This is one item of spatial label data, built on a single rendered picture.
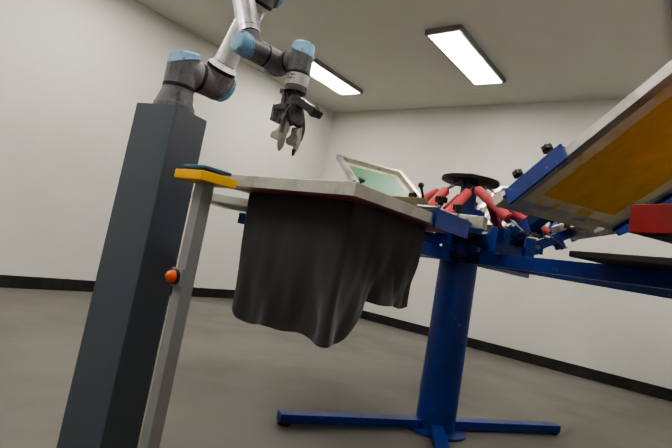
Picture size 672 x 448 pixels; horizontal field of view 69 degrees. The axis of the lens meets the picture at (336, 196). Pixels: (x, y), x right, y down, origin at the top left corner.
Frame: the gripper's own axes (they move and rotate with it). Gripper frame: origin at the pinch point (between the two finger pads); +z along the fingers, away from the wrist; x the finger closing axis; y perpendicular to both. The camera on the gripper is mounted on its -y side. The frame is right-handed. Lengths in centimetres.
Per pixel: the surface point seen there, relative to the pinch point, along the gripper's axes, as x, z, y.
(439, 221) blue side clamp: -49, 12, -31
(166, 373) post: 20, 70, 9
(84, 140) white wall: -111, -34, 379
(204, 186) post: 20.7, 17.0, 9.8
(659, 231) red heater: -62, 6, -94
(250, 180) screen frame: 1.9, 11.0, 12.0
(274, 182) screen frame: 2.0, 11.1, 1.1
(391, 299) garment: -39, 41, -23
